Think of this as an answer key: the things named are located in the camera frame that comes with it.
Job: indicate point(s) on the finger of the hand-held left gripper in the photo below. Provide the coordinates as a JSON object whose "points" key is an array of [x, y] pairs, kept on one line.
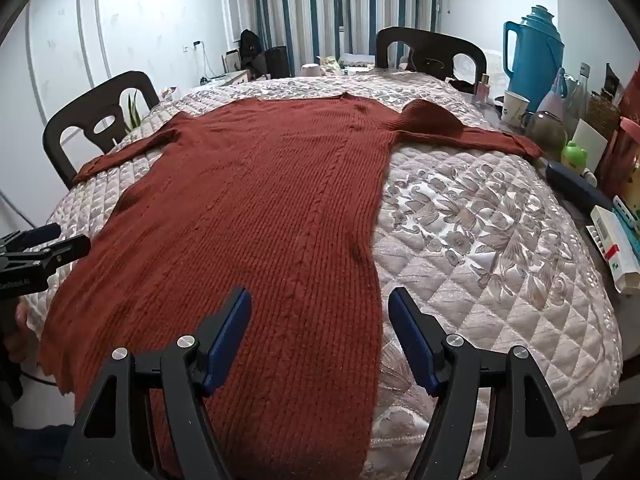
{"points": [[70, 248], [45, 232]]}

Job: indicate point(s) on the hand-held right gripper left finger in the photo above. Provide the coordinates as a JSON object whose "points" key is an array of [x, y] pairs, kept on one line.
{"points": [[230, 330]]}

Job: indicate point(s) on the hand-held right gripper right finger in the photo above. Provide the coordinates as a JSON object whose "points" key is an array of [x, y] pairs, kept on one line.
{"points": [[410, 330]]}

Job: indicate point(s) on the rust red knit sweater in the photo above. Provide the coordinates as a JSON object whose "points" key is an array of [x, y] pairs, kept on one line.
{"points": [[260, 220]]}

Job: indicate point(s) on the person's left hand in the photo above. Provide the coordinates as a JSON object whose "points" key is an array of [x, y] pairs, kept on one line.
{"points": [[21, 317]]}

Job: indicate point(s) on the quilted floral blanket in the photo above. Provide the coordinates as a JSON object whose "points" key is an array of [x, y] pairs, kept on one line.
{"points": [[475, 240]]}

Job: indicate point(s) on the dark wooden chair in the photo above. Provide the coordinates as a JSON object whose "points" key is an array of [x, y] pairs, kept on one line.
{"points": [[75, 125], [430, 37]]}

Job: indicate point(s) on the green plant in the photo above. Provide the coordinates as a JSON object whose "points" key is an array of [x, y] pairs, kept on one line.
{"points": [[134, 110]]}

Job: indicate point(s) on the dark blue case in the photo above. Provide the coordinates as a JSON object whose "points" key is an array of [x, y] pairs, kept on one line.
{"points": [[575, 182]]}

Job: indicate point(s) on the white medicine box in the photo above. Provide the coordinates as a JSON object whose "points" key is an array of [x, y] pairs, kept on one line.
{"points": [[615, 245]]}

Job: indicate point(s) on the white cabinet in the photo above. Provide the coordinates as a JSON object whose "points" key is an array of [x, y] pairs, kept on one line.
{"points": [[227, 80]]}

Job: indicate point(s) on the glass teapot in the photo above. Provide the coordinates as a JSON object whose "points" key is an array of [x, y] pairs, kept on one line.
{"points": [[547, 135]]}

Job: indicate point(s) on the green baby bottle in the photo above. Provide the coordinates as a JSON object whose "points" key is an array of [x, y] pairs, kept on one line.
{"points": [[575, 155]]}

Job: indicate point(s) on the white mug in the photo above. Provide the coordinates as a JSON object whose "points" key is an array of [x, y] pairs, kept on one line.
{"points": [[514, 110]]}

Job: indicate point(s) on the teal plastic box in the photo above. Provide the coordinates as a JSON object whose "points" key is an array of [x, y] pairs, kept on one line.
{"points": [[627, 212]]}

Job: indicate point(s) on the perfume bottle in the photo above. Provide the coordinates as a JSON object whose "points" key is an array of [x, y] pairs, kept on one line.
{"points": [[484, 92]]}

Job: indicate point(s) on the white card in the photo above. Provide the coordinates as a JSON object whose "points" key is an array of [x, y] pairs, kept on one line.
{"points": [[590, 142]]}

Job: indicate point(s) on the black backpack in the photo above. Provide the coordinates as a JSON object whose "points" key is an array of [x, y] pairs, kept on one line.
{"points": [[250, 47]]}

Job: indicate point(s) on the red plastic container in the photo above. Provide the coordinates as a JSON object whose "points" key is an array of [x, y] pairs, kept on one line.
{"points": [[620, 160]]}

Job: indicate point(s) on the woven basket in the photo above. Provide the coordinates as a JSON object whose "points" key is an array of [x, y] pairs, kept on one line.
{"points": [[602, 115]]}

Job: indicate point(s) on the clear glass bottle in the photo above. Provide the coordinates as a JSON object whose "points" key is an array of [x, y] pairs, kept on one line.
{"points": [[580, 95]]}

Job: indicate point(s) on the blue thermos jug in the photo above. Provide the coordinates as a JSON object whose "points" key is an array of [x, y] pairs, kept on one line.
{"points": [[535, 60]]}

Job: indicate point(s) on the striped curtains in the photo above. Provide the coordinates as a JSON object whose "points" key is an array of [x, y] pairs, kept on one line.
{"points": [[300, 10]]}

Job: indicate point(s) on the picture frame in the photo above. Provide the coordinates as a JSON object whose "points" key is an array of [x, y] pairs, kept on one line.
{"points": [[232, 61]]}

